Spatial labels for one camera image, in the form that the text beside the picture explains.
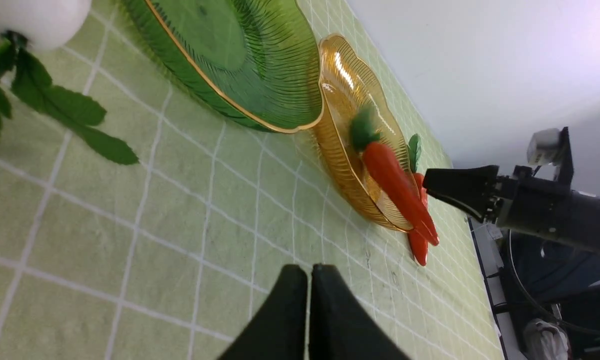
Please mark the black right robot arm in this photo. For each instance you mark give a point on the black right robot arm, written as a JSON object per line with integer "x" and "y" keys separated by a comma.
{"x": 584, "y": 212}

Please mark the orange carrot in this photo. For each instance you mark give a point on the orange carrot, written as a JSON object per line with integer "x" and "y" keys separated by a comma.
{"x": 383, "y": 166}
{"x": 418, "y": 244}

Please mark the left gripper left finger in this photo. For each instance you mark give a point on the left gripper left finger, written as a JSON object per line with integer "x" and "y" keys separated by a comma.
{"x": 278, "y": 329}

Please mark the green ribbed plastic plate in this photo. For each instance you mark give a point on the green ribbed plastic plate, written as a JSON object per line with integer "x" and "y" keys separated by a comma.
{"x": 255, "y": 62}

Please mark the amber ribbed plastic plate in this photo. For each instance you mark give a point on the amber ribbed plastic plate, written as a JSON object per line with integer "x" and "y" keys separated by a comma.
{"x": 347, "y": 84}

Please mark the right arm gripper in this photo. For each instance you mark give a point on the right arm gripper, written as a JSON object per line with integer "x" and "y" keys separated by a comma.
{"x": 528, "y": 205}

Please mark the white radish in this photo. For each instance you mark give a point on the white radish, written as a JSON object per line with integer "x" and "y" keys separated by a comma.
{"x": 44, "y": 25}

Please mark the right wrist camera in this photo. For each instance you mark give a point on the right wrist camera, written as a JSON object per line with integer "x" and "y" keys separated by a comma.
{"x": 552, "y": 147}

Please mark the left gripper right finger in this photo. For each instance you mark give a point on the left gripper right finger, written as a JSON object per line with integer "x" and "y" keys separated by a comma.
{"x": 340, "y": 328}

